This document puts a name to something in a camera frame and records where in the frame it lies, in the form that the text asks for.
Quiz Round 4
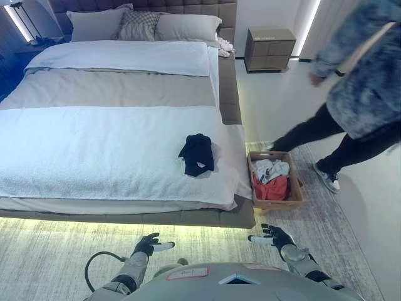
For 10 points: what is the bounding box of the vertical wall light strip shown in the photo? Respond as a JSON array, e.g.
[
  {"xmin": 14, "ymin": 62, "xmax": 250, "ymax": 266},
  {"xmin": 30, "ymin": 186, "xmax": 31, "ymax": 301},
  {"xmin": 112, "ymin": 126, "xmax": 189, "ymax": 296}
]
[{"xmin": 294, "ymin": 0, "xmax": 322, "ymax": 61}]

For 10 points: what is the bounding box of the crumpled white cloth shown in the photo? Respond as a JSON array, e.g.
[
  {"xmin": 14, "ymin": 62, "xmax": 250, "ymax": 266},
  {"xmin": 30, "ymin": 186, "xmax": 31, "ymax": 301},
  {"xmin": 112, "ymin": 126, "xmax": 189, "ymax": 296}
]
[{"xmin": 216, "ymin": 36, "xmax": 236, "ymax": 58}]

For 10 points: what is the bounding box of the plain grey pillow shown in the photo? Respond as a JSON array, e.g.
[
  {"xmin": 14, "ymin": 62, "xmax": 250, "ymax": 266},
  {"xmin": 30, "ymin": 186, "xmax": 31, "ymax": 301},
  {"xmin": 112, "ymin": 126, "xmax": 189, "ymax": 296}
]
[
  {"xmin": 154, "ymin": 14, "xmax": 222, "ymax": 43},
  {"xmin": 66, "ymin": 8, "xmax": 134, "ymax": 43}
]

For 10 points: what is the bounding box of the grey striped rug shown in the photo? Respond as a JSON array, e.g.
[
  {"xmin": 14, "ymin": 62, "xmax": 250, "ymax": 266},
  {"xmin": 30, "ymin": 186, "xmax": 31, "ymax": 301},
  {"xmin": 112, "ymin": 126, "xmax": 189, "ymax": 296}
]
[{"xmin": 0, "ymin": 142, "xmax": 387, "ymax": 301}]

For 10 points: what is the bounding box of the white fluffy blanket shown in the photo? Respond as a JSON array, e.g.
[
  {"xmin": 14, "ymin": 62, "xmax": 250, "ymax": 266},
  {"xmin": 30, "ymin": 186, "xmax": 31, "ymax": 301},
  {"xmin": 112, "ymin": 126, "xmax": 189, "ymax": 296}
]
[{"xmin": 0, "ymin": 105, "xmax": 253, "ymax": 211}]

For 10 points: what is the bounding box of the white garment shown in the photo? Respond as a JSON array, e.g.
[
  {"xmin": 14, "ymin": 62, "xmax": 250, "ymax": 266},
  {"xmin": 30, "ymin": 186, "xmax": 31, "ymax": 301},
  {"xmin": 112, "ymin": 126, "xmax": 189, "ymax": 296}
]
[{"xmin": 252, "ymin": 159, "xmax": 291, "ymax": 185}]

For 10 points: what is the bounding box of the brown wicker basket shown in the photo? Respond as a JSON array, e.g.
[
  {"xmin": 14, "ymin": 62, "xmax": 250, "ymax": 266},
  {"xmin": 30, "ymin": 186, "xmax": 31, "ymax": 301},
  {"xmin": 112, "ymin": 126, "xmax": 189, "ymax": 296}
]
[{"xmin": 246, "ymin": 150, "xmax": 305, "ymax": 211}]

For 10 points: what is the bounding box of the white bed sheet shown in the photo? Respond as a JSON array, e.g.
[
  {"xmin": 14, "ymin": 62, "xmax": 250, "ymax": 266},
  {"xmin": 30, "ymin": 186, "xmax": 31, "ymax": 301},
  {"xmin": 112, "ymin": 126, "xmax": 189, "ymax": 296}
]
[{"xmin": 0, "ymin": 46, "xmax": 239, "ymax": 216}]

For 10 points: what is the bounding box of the large bed with white blanket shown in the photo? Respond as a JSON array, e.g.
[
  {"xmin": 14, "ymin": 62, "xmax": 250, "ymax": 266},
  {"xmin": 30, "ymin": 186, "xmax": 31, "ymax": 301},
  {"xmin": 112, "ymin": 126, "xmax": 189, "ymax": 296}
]
[{"xmin": 0, "ymin": 26, "xmax": 257, "ymax": 229}]

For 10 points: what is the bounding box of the person in fuzzy grey coat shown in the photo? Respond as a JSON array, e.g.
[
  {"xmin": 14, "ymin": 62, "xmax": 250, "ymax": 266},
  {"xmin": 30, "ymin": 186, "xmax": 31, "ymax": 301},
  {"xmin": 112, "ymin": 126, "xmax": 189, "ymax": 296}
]
[{"xmin": 268, "ymin": 0, "xmax": 401, "ymax": 194}]

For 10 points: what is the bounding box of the patterned grey cushion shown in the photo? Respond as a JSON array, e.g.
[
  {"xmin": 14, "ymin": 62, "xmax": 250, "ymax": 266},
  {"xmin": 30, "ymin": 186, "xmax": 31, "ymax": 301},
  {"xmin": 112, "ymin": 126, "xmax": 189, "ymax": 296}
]
[{"xmin": 117, "ymin": 11, "xmax": 162, "ymax": 41}]

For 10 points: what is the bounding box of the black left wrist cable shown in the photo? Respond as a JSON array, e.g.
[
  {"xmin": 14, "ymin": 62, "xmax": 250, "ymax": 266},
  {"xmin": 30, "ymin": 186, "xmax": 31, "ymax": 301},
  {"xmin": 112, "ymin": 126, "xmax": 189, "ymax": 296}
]
[{"xmin": 85, "ymin": 251, "xmax": 130, "ymax": 292}]

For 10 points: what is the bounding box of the silver robot torso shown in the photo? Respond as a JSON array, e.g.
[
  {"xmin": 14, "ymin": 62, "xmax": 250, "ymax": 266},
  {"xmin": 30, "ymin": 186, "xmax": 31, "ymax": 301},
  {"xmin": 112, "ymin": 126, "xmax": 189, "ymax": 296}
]
[{"xmin": 83, "ymin": 262, "xmax": 364, "ymax": 301}]

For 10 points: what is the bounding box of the brown nightstand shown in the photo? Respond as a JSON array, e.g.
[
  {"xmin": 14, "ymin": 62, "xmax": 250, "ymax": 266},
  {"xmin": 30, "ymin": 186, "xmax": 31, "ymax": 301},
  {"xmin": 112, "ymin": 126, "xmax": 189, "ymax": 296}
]
[{"xmin": 244, "ymin": 28, "xmax": 297, "ymax": 75}]

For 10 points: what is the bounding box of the black garment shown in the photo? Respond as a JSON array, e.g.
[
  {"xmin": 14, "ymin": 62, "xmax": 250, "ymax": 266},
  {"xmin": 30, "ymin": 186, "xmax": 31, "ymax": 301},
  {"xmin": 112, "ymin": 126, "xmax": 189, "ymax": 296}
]
[{"xmin": 177, "ymin": 133, "xmax": 216, "ymax": 177}]

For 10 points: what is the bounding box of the brown tufted headboard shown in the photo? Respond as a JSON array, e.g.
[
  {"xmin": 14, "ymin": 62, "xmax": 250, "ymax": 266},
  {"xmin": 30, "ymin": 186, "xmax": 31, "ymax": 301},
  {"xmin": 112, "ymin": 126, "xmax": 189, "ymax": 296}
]
[{"xmin": 49, "ymin": 0, "xmax": 238, "ymax": 45}]

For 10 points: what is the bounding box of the grey and white duvet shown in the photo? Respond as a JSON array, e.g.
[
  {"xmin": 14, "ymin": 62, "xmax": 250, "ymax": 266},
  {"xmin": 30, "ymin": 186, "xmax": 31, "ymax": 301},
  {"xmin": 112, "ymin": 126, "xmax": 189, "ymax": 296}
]
[{"xmin": 0, "ymin": 40, "xmax": 219, "ymax": 110}]

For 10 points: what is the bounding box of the dark nightstand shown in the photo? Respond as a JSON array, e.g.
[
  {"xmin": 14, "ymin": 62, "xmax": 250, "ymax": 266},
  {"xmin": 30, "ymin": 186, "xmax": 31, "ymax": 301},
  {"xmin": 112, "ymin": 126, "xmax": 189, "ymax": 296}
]
[{"xmin": 14, "ymin": 36, "xmax": 67, "ymax": 65}]

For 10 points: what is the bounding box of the orange garment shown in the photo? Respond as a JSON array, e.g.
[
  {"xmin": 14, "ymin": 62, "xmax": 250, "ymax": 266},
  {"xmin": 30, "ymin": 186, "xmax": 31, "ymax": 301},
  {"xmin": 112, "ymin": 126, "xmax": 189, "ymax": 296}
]
[{"xmin": 252, "ymin": 175, "xmax": 289, "ymax": 201}]

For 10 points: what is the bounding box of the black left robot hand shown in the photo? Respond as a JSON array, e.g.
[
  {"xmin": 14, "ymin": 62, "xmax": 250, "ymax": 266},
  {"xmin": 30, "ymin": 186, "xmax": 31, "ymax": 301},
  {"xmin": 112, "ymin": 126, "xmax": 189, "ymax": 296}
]
[{"xmin": 130, "ymin": 232, "xmax": 175, "ymax": 258}]

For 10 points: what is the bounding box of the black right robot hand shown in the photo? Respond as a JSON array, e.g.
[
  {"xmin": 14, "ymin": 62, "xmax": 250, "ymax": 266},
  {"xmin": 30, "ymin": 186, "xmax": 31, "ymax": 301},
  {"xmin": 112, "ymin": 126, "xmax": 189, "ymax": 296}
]
[{"xmin": 247, "ymin": 223, "xmax": 297, "ymax": 254}]

